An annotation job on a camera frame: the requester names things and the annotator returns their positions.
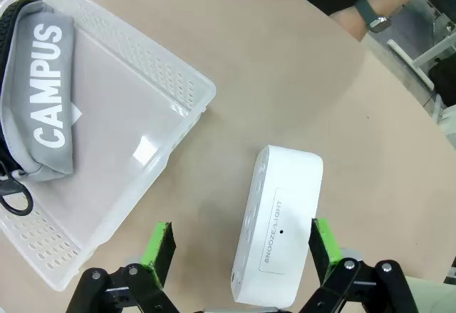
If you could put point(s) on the person's left hand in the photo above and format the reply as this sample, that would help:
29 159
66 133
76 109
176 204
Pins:
351 22

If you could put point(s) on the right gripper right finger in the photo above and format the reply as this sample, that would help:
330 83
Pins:
326 252

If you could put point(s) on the white perforated plastic basket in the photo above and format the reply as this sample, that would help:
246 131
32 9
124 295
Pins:
117 113

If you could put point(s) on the black wrist watch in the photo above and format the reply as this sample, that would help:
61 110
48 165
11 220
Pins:
370 15

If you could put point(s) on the white digital alarm clock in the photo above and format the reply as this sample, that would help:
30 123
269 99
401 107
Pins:
278 220

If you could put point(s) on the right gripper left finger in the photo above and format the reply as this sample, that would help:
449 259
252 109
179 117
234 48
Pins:
156 256

